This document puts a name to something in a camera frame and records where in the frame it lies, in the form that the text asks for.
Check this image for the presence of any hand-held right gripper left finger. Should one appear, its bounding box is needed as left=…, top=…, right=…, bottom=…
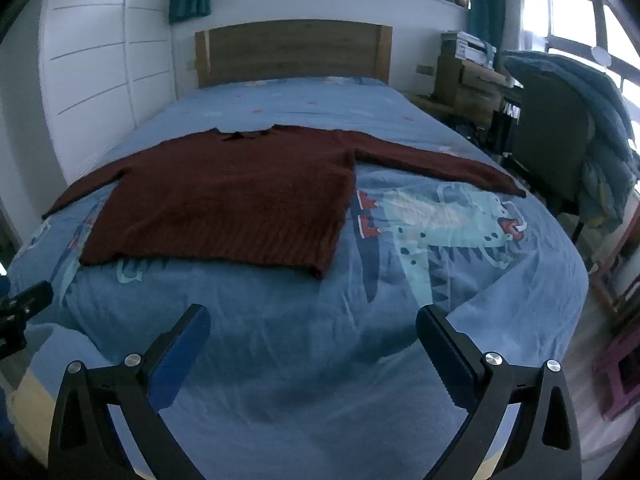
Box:
left=47, top=303, right=212, bottom=480

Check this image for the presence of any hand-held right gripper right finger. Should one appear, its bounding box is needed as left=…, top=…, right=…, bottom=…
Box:
left=416, top=304, right=583, bottom=480

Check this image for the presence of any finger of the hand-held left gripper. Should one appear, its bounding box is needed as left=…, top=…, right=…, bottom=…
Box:
left=0, top=281, right=54, bottom=320

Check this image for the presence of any maroon knit sweater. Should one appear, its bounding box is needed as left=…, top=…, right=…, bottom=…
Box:
left=41, top=125, right=528, bottom=281

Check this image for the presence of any yellow mattress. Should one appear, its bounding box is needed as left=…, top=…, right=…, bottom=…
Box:
left=11, top=367, right=68, bottom=466

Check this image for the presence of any bed with blue dinosaur sheet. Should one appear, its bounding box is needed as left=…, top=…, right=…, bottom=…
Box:
left=7, top=76, right=590, bottom=480

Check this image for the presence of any pink stool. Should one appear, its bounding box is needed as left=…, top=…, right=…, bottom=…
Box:
left=592, top=327, right=640, bottom=421

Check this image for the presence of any grey chair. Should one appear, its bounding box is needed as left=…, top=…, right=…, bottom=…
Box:
left=500, top=67, right=601, bottom=246

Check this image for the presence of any white wardrobe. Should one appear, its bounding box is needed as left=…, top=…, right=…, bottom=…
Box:
left=37, top=0, right=176, bottom=186

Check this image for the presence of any chair draped with blue blanket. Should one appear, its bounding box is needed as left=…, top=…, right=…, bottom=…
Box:
left=502, top=50, right=640, bottom=233

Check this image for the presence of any stack of boxes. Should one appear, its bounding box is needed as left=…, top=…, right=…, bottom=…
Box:
left=441, top=31, right=497, bottom=68

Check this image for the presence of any wooden headboard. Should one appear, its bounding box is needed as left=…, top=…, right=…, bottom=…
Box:
left=195, top=20, right=393, bottom=89

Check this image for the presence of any window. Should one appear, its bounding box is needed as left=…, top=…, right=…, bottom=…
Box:
left=520, top=0, right=640, bottom=126

